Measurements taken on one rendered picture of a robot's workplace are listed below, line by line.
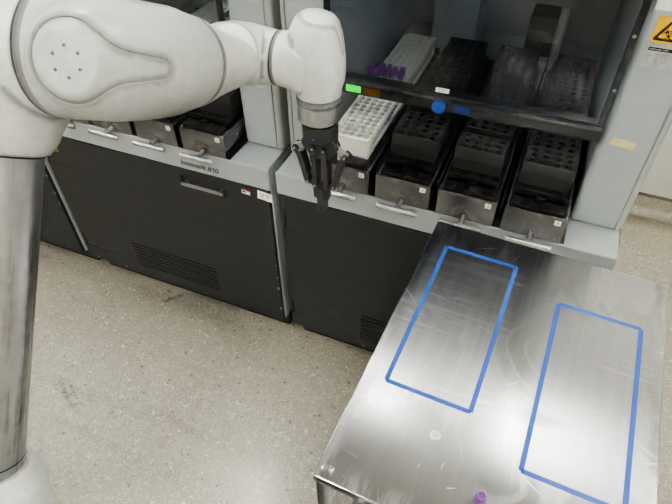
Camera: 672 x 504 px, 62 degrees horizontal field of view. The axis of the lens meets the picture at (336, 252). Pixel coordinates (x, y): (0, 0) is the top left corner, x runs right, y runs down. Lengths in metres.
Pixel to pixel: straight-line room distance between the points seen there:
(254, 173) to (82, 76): 1.03
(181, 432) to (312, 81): 1.20
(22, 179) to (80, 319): 1.62
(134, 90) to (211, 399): 1.48
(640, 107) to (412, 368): 0.68
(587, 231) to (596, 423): 0.56
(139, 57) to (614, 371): 0.85
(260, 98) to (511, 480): 1.05
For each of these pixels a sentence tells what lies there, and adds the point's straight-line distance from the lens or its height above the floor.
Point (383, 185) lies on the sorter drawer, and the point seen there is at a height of 0.78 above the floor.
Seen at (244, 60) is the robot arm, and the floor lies 1.30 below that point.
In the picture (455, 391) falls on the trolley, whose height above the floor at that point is 0.82.
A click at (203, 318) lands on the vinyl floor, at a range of 2.11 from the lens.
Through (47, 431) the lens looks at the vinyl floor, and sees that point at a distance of 2.02.
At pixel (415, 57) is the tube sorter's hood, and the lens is 1.25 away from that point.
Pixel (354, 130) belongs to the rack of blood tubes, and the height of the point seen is 0.86.
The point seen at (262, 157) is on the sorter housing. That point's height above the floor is 0.73.
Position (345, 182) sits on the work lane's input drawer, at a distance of 1.38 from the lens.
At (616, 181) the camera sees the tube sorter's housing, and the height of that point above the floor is 0.87.
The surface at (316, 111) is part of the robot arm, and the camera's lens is 1.10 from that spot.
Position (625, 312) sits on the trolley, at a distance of 1.13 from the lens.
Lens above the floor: 1.61
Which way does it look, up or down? 45 degrees down
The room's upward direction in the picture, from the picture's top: 1 degrees counter-clockwise
